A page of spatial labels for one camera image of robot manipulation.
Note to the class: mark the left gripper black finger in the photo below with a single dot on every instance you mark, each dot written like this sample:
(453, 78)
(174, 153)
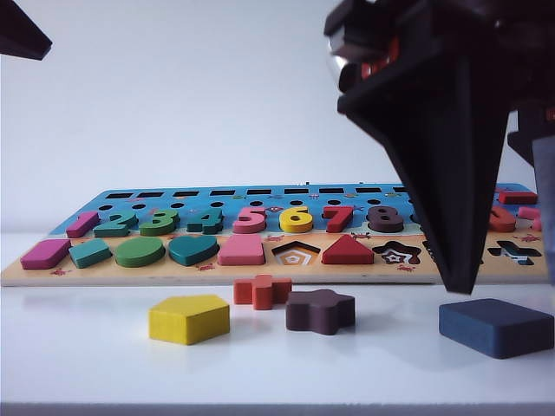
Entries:
(19, 34)

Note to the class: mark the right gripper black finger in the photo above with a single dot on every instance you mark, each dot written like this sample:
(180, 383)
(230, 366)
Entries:
(446, 151)
(544, 195)

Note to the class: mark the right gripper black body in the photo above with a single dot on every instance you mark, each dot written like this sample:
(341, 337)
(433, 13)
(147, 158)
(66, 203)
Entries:
(433, 26)

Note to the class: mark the dark blue square block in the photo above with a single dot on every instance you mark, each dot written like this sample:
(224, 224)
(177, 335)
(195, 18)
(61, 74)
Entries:
(494, 329)

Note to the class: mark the pink math sign piece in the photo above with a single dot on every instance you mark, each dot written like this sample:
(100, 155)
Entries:
(529, 214)

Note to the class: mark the red minus sign piece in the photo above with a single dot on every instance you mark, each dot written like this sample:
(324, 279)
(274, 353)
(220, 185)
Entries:
(516, 198)

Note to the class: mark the orange number ten piece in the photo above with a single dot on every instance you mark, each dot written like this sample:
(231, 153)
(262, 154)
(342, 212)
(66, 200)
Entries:
(503, 221)

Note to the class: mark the brown number eight piece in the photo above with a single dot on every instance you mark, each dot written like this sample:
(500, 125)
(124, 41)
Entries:
(377, 226)

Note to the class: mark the red number seven piece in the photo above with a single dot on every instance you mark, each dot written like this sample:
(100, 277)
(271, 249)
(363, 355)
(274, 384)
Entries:
(340, 211)

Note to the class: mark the red triangle block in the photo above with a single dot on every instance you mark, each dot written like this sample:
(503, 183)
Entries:
(347, 255)

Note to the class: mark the yellow number six piece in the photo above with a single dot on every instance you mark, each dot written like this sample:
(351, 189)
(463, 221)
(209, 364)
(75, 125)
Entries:
(295, 226)

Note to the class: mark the magenta number one piece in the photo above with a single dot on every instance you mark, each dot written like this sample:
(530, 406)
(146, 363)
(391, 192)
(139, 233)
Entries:
(82, 225)

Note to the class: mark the brown star block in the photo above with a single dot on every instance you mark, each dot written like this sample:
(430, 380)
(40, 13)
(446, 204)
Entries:
(318, 314)

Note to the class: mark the pink number five piece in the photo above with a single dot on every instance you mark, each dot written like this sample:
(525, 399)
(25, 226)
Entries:
(249, 226)

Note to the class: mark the teal number two piece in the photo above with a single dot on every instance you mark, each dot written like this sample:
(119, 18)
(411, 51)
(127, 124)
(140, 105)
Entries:
(110, 233)

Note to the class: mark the magenta parallelogram block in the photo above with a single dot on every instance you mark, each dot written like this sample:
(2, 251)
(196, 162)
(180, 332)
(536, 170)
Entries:
(43, 255)

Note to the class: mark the pink trapezoid block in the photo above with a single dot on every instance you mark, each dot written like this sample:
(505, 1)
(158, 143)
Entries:
(240, 251)

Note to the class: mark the teal trapezoid block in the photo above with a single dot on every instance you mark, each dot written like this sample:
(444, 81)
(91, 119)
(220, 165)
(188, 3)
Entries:
(89, 253)

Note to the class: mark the orange cross block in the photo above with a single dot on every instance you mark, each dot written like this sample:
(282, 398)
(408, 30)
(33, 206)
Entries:
(260, 294)

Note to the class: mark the green number three piece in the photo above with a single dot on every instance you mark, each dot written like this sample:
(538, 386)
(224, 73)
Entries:
(167, 226)

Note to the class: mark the teal number four piece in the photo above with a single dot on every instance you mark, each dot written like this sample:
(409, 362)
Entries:
(212, 223)

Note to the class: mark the green oval block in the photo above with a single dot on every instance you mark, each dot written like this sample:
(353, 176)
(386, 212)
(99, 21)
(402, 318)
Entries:
(139, 253)

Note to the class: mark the colourful wooden puzzle board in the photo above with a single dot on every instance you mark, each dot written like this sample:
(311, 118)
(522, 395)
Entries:
(130, 274)

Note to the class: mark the teal heart block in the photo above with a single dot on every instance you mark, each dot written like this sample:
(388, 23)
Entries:
(193, 251)

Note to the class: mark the yellow pentagon block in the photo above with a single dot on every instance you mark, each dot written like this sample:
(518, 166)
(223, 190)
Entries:
(186, 320)

